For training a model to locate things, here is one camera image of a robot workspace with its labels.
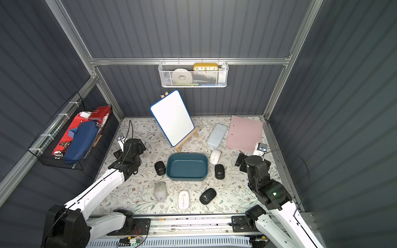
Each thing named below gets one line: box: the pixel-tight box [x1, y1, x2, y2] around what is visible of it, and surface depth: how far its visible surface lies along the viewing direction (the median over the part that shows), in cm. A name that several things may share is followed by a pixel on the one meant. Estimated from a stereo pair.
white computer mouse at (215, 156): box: [209, 149, 222, 165], surface depth 98 cm
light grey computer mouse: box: [154, 181, 168, 203], surface depth 84 cm
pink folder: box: [225, 115, 264, 154], surface depth 117 cm
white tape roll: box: [171, 68, 193, 85], surface depth 86 cm
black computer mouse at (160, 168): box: [154, 160, 166, 176], surface depth 93 cm
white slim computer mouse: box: [177, 189, 190, 210], surface depth 82 cm
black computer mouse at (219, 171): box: [214, 163, 226, 180], surface depth 91 cm
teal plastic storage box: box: [165, 152, 209, 182], surface depth 94 cm
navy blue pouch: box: [63, 120, 99, 162], surface depth 70 cm
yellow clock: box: [192, 62, 219, 71], surface depth 89 cm
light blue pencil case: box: [206, 124, 227, 148], surface depth 111 cm
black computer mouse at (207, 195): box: [199, 187, 217, 205], surface depth 84 cm
